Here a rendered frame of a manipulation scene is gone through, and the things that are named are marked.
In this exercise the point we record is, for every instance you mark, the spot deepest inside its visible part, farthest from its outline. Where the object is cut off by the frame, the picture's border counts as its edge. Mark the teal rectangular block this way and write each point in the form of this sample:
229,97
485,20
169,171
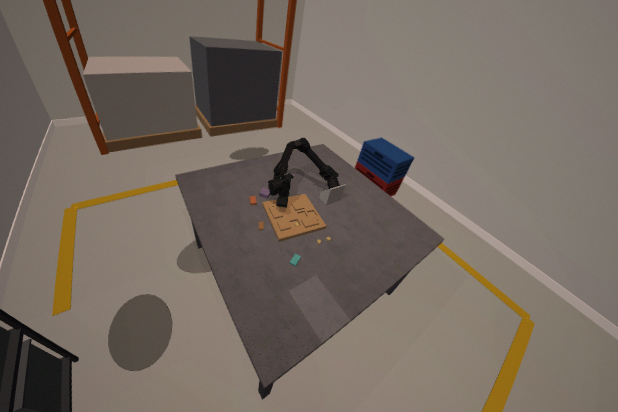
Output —
295,259

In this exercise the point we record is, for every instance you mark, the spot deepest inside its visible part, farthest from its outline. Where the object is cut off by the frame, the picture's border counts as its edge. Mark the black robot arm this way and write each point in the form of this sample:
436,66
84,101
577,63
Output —
283,181

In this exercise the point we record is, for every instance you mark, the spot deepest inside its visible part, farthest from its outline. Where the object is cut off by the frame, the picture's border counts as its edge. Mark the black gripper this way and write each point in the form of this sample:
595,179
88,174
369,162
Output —
283,199

